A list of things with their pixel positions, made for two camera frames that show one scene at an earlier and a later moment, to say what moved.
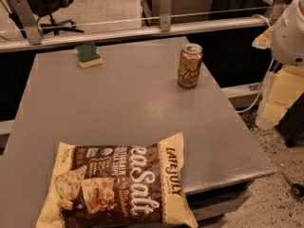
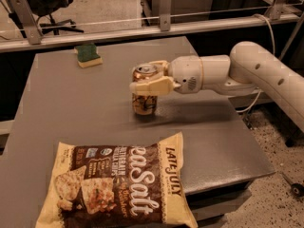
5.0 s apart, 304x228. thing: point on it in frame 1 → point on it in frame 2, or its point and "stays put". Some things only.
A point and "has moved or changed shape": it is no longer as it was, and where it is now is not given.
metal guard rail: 33,39 stays put
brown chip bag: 137,183 stays put
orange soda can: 190,61 has moved or changed shape
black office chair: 47,0 stays put
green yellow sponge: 87,55 stays put
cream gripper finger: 264,41 → 163,66
